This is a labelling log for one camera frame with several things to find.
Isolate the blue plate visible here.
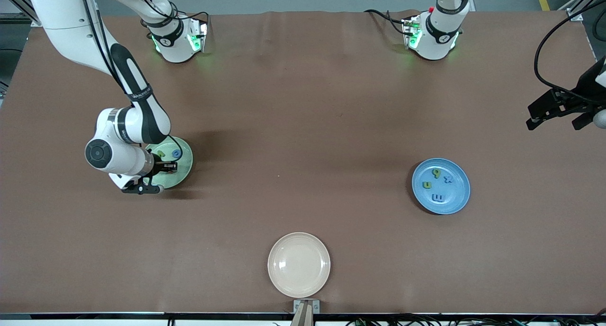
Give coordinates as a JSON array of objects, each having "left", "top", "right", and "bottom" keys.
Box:
[{"left": 411, "top": 158, "right": 471, "bottom": 215}]

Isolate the brown table cover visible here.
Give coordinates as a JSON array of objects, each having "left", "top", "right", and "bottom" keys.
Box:
[{"left": 0, "top": 10, "right": 606, "bottom": 315}]

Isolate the light green plate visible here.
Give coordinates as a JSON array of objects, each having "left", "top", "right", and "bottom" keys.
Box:
[{"left": 144, "top": 136, "right": 194, "bottom": 190}]

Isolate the black table edge rail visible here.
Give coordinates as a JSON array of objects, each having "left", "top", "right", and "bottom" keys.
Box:
[{"left": 0, "top": 311, "right": 606, "bottom": 321}]

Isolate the aluminium frame profile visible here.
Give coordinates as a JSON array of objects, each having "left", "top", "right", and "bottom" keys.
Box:
[
  {"left": 559, "top": 0, "right": 606, "bottom": 22},
  {"left": 0, "top": 0, "right": 43, "bottom": 27}
]

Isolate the silver arm base connector box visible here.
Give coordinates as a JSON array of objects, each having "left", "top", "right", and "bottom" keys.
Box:
[{"left": 401, "top": 15, "right": 422, "bottom": 50}]

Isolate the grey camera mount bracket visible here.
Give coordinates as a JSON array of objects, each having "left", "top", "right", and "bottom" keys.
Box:
[{"left": 292, "top": 299, "right": 321, "bottom": 326}]

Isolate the black arm base cable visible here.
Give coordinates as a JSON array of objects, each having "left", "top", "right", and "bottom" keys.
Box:
[
  {"left": 364, "top": 9, "right": 408, "bottom": 36},
  {"left": 156, "top": 0, "right": 212, "bottom": 33}
]

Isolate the beige plate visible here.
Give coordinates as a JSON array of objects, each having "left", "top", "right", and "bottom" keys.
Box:
[{"left": 267, "top": 232, "right": 331, "bottom": 299}]

